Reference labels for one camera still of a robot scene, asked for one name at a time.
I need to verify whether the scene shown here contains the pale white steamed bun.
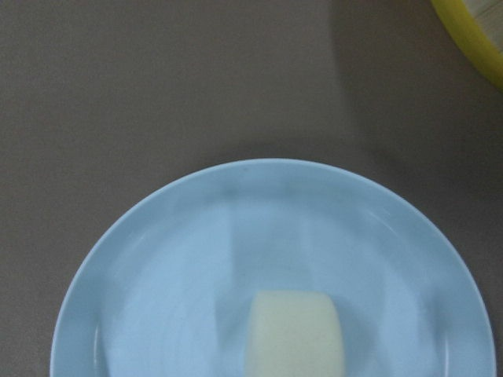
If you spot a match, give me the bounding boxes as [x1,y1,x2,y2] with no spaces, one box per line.
[244,291,345,376]

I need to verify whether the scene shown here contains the yellow round steamer basket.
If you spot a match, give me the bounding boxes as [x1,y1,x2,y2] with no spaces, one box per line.
[432,0,502,90]

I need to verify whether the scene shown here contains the light blue plate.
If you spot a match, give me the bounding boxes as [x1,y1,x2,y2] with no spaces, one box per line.
[50,159,497,376]

